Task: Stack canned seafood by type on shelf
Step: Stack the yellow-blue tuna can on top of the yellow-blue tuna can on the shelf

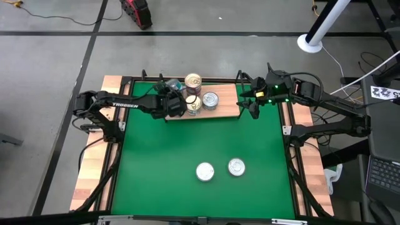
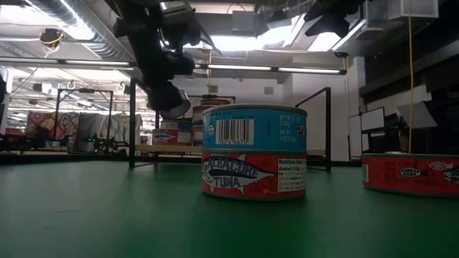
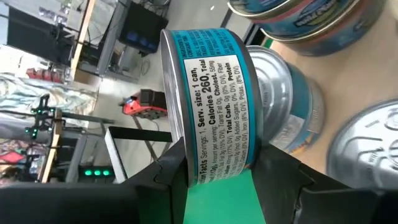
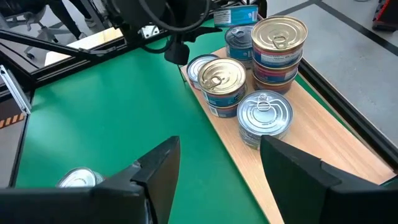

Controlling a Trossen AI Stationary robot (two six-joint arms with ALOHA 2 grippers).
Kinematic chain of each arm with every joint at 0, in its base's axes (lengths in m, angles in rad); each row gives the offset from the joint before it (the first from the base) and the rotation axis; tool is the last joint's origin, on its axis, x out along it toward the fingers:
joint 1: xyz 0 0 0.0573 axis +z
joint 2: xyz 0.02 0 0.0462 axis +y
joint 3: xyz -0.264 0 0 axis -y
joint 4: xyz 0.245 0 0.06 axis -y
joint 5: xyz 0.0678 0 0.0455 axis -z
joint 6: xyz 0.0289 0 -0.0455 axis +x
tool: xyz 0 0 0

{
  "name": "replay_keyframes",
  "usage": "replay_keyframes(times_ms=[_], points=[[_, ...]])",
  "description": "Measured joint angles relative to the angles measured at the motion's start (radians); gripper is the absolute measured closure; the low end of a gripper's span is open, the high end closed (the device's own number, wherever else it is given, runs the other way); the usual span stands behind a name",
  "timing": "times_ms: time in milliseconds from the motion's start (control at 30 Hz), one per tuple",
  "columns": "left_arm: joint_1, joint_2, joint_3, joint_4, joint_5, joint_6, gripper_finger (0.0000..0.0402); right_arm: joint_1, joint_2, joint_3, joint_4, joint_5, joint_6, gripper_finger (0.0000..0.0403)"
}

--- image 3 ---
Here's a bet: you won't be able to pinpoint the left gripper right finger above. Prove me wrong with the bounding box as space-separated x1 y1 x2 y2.
251 144 315 224

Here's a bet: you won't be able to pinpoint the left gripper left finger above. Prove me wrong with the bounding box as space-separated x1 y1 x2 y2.
123 136 189 224

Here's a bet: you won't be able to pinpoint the teal yellowfin tuna can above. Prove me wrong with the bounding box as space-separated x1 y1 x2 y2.
160 27 264 189
245 45 326 156

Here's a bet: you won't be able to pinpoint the red albacore tuna can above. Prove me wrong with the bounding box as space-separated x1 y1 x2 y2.
326 98 398 190

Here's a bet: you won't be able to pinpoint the black device green lights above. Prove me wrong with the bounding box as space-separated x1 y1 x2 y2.
77 166 116 181

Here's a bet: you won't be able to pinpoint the red black floor device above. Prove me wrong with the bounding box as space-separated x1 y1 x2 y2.
119 88 169 121

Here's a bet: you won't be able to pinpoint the black computer case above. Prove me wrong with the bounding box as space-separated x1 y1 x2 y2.
118 1 169 54

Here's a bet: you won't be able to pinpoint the colourful patterned quilt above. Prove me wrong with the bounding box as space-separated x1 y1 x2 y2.
0 138 35 187

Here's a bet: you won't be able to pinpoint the black metal shelf bracket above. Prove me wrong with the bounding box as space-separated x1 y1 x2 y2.
104 126 174 184

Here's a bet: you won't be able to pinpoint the black metal table frame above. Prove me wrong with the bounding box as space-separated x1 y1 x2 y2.
219 9 268 47

